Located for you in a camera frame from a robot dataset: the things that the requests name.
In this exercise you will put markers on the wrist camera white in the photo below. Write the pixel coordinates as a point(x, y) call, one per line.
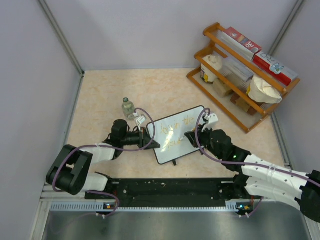
point(139, 120)
point(210, 121)

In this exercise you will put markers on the white whiteboard black frame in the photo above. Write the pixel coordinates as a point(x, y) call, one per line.
point(167, 132)

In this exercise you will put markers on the grey white box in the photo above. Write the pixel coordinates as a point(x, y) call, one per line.
point(235, 69)

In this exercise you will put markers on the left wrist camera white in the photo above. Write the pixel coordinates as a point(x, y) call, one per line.
point(139, 120)

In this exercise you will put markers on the red white foil box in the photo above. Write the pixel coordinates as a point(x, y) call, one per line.
point(240, 43)

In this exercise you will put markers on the red white wrap box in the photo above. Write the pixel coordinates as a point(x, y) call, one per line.
point(274, 68)

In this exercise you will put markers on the yellow capped white marker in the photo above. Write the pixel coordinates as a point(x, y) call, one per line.
point(182, 138)

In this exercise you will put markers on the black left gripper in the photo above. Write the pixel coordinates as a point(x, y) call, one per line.
point(144, 139)

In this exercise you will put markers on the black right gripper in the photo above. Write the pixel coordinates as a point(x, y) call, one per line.
point(200, 134)

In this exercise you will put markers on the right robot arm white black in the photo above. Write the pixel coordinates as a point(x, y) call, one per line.
point(258, 177)

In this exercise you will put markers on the brown block on shelf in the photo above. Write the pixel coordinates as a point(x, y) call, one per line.
point(242, 104)

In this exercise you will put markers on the clear glass bottle green cap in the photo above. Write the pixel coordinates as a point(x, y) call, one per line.
point(128, 108)

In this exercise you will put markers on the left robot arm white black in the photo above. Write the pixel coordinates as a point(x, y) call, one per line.
point(70, 171)

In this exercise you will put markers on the orange wooden shelf rack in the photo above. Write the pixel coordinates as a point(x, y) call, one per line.
point(210, 59)

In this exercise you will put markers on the tan sponge block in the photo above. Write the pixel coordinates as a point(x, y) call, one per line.
point(221, 88)

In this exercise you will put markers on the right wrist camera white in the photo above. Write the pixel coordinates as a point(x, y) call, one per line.
point(210, 121)

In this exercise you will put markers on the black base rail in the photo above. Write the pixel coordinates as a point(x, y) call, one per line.
point(171, 192)

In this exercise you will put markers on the white cup paper cover right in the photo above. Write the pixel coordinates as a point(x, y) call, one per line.
point(262, 92)

